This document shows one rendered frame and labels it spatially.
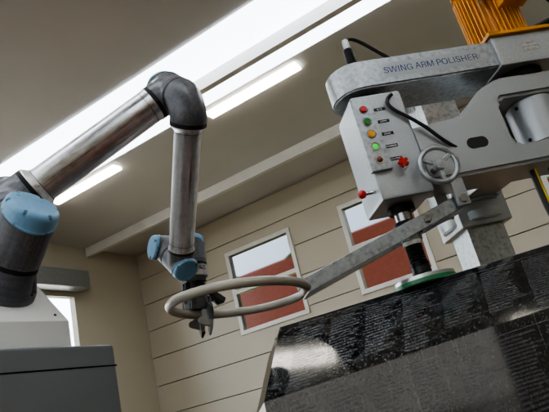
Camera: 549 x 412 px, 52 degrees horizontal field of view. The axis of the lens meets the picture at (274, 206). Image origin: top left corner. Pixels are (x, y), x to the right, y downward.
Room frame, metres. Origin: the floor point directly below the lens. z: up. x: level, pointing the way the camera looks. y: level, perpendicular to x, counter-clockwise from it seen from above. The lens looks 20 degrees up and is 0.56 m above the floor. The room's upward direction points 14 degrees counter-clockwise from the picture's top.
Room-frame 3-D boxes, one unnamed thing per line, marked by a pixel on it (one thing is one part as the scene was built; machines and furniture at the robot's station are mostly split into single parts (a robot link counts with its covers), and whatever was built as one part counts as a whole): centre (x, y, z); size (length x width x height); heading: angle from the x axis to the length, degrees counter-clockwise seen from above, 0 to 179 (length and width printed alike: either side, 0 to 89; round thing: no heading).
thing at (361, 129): (1.86, -0.40, 1.40); 0.08 x 0.03 x 0.28; 100
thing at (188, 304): (2.02, 0.36, 1.03); 0.09 x 0.08 x 0.12; 130
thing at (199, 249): (2.03, 0.34, 1.20); 0.10 x 0.09 x 0.12; 133
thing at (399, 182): (1.99, -0.52, 1.35); 0.36 x 0.22 x 0.45; 100
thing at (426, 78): (2.04, -0.79, 1.64); 0.96 x 0.25 x 0.17; 100
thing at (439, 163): (1.88, -0.58, 1.22); 0.15 x 0.10 x 0.15; 100
